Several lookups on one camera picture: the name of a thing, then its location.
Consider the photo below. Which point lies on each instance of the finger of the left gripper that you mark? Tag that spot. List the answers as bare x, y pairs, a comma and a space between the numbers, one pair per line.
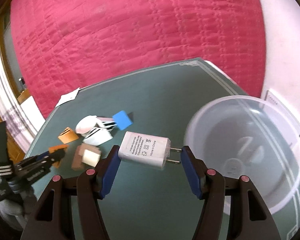
46, 155
55, 158

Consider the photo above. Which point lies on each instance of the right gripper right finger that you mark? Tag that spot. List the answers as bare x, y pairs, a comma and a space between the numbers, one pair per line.
250, 217

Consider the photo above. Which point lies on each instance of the orange striped wedge block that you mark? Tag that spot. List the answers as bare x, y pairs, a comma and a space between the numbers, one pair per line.
67, 136

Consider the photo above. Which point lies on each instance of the beige wooden block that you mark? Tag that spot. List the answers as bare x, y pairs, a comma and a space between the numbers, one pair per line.
85, 155

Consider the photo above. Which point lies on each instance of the white striped wedge block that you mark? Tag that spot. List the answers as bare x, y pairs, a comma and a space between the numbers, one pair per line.
97, 136

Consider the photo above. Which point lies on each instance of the white USB power adapter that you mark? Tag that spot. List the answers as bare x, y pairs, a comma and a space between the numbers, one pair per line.
148, 150

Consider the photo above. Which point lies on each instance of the blue foam block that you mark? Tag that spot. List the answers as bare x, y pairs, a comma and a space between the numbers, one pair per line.
122, 120

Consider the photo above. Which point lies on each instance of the white round lid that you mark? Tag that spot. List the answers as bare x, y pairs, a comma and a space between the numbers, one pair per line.
86, 124

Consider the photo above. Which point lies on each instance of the white paper label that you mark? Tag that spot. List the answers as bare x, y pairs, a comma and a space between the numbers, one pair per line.
67, 97

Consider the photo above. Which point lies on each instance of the clear plastic bowl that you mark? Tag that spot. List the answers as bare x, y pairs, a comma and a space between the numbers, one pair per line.
243, 135

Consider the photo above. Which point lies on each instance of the red quilted bedspread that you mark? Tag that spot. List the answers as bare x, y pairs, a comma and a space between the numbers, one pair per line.
62, 45

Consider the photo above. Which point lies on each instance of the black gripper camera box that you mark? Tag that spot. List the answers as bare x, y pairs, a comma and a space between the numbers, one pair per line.
6, 165

